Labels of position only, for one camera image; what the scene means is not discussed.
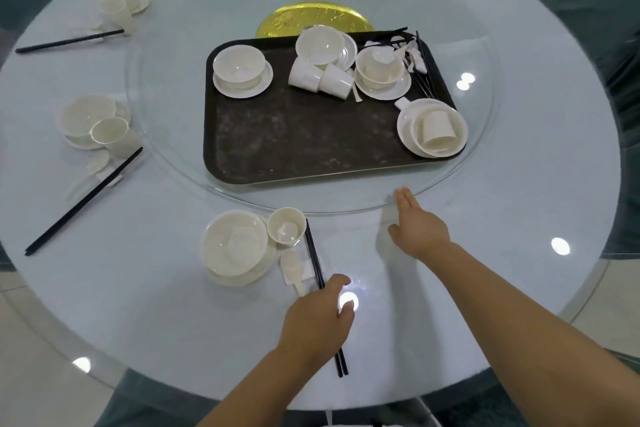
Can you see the person's left hand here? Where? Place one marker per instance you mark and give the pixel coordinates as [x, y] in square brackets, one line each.
[315, 326]

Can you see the person's right hand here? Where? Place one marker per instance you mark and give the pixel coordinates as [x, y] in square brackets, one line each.
[420, 231]

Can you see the bunch of black chopsticks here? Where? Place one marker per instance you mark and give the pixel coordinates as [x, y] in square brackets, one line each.
[425, 84]

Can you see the black tray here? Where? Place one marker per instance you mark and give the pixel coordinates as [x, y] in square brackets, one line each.
[300, 141]

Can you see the person's right forearm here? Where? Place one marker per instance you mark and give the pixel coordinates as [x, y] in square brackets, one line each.
[525, 331]

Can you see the person's left forearm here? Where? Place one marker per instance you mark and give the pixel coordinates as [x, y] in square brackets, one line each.
[250, 396]

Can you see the white round table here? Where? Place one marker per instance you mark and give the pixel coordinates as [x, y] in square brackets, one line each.
[500, 291]

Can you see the glass lazy susan turntable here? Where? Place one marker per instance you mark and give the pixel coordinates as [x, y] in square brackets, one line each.
[170, 91]

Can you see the gold turntable base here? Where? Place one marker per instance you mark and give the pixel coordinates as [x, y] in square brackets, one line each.
[280, 19]

